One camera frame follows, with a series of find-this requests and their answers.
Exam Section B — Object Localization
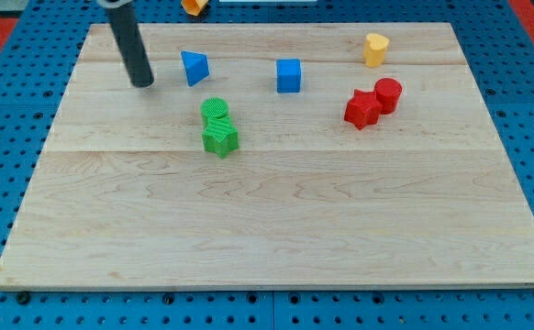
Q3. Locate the wooden board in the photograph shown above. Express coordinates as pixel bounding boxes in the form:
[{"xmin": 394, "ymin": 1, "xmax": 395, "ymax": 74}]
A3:
[{"xmin": 0, "ymin": 23, "xmax": 534, "ymax": 292}]

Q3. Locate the green star block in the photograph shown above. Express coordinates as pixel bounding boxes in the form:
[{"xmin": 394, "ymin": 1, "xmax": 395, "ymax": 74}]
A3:
[{"xmin": 202, "ymin": 115, "xmax": 239, "ymax": 159}]

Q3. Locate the green cylinder block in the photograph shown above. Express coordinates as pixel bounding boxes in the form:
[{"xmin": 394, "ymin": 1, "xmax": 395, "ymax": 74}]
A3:
[{"xmin": 200, "ymin": 97, "xmax": 228, "ymax": 127}]

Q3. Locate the blue cube block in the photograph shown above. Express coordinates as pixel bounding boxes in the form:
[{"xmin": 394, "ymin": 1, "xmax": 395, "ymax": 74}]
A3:
[{"xmin": 276, "ymin": 59, "xmax": 302, "ymax": 94}]

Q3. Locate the red star block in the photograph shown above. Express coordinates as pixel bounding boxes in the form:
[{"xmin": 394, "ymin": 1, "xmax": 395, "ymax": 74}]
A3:
[{"xmin": 344, "ymin": 89, "xmax": 383, "ymax": 130}]

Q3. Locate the blue triangular block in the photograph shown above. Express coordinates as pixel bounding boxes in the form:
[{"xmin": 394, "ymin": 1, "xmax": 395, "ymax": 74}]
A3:
[{"xmin": 181, "ymin": 51, "xmax": 210, "ymax": 87}]

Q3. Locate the red cylinder block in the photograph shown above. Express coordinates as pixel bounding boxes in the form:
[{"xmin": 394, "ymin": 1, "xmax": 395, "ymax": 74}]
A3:
[{"xmin": 373, "ymin": 78, "xmax": 403, "ymax": 115}]

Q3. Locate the yellow heart block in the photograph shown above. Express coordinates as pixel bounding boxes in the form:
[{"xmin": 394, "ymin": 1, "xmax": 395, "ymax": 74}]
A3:
[{"xmin": 363, "ymin": 33, "xmax": 390, "ymax": 68}]

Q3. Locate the orange block at edge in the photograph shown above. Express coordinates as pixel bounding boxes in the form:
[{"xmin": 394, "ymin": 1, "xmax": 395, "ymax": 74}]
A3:
[{"xmin": 181, "ymin": 0, "xmax": 209, "ymax": 17}]

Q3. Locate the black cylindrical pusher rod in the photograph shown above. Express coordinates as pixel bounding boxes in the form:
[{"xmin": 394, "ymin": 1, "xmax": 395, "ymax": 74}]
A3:
[{"xmin": 96, "ymin": 0, "xmax": 154, "ymax": 88}]

